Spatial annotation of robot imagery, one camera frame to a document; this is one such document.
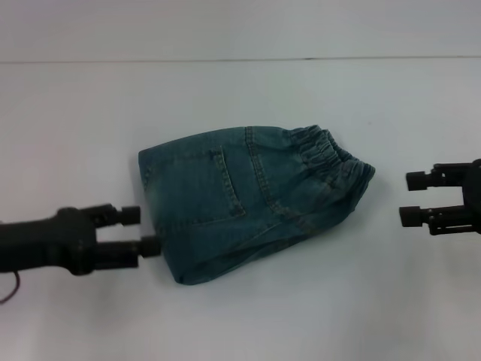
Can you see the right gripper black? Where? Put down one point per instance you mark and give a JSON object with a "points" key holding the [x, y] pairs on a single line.
{"points": [[474, 195]]}

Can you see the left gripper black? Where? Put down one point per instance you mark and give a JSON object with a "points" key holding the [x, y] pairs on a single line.
{"points": [[49, 240]]}

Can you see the blue denim shorts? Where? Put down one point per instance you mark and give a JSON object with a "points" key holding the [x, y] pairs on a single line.
{"points": [[248, 203]]}

